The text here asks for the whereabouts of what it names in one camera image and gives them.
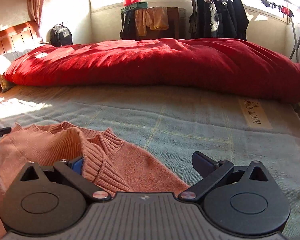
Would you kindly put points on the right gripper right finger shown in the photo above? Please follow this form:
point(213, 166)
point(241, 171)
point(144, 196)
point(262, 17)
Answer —
point(243, 201)

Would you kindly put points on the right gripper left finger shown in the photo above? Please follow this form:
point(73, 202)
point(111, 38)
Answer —
point(44, 200)

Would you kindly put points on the orange knit sweater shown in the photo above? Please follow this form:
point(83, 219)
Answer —
point(107, 161)

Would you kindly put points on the beige pillow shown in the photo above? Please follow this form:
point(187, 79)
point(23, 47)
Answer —
point(5, 61)

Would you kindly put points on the wooden headboard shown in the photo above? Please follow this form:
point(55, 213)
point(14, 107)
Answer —
point(19, 37)

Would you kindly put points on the black backpack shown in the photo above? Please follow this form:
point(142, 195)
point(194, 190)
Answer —
point(60, 36)

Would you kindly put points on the blue plaid bed sheet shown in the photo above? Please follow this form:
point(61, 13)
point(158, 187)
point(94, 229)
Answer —
point(171, 123)

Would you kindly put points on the red duvet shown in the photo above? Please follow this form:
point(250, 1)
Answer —
point(217, 64)

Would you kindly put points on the red basin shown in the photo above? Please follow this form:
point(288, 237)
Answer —
point(129, 2)

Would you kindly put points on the green box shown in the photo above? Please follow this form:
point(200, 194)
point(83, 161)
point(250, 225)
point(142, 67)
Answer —
point(134, 6)

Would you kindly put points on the orange cloth on cabinet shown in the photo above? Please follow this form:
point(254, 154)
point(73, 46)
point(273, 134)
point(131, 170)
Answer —
point(154, 18)

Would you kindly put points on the black hanging jacket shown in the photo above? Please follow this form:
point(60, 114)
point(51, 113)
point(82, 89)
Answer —
point(218, 19)

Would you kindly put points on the dark wooden cabinet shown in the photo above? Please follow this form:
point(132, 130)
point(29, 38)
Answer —
point(176, 23)

